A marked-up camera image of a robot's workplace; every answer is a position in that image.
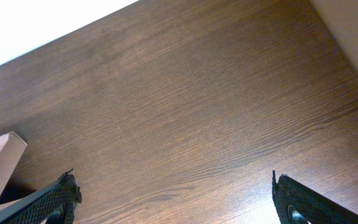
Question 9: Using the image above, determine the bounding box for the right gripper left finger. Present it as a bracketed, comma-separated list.
[0, 171, 82, 224]

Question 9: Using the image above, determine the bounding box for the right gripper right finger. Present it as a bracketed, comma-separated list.
[272, 172, 358, 224]

